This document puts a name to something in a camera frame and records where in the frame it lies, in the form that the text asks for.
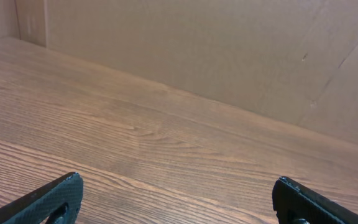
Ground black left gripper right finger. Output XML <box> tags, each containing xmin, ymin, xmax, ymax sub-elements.
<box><xmin>272</xmin><ymin>176</ymin><xmax>358</xmax><ymax>224</ymax></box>

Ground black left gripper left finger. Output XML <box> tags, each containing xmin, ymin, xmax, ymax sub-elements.
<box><xmin>0</xmin><ymin>172</ymin><xmax>83</xmax><ymax>224</ymax></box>

